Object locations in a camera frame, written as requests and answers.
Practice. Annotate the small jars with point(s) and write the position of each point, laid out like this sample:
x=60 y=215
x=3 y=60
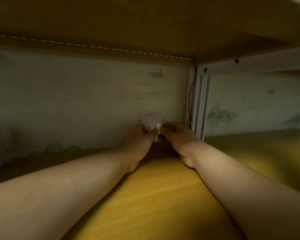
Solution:
x=152 y=122

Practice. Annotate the person's left hand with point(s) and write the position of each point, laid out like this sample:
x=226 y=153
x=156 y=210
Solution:
x=137 y=147

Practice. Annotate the person's left forearm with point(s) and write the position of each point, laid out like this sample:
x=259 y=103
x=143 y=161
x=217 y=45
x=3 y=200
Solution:
x=52 y=194

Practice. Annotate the wooden shelf board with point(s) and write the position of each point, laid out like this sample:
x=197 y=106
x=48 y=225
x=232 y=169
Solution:
x=165 y=197
x=140 y=19

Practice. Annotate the person's right forearm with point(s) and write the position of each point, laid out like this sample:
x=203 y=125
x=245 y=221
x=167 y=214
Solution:
x=257 y=194

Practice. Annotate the person's right hand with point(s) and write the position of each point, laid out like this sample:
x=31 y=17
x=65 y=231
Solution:
x=183 y=142

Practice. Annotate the white metal crossbar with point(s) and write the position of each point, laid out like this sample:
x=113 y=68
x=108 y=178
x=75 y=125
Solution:
x=260 y=61

